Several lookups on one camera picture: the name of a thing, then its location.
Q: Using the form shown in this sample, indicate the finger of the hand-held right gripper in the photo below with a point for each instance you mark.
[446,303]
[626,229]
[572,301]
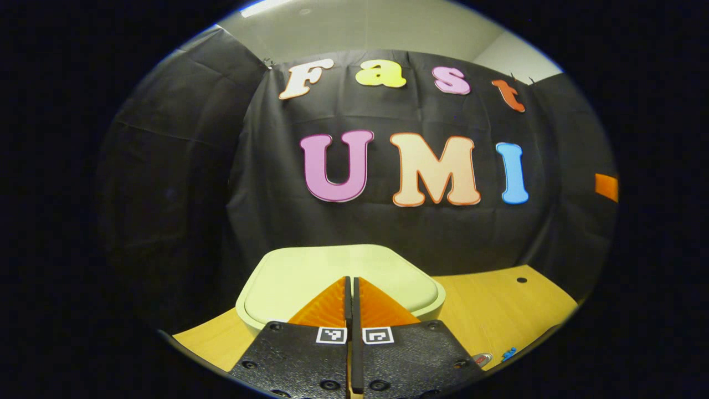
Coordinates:
[606,187]

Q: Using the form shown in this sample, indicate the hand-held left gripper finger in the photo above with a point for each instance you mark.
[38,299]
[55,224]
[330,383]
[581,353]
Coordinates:
[356,309]
[348,309]

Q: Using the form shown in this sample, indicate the green desktop garbage bin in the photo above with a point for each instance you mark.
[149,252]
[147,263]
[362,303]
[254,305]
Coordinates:
[332,266]

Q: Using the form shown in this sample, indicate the red pop can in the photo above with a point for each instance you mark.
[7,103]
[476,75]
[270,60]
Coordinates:
[482,359]

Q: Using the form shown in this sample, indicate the blue paper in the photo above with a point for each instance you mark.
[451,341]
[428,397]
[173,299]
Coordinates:
[508,353]

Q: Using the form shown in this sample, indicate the black backdrop cloth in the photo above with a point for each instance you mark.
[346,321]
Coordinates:
[183,166]

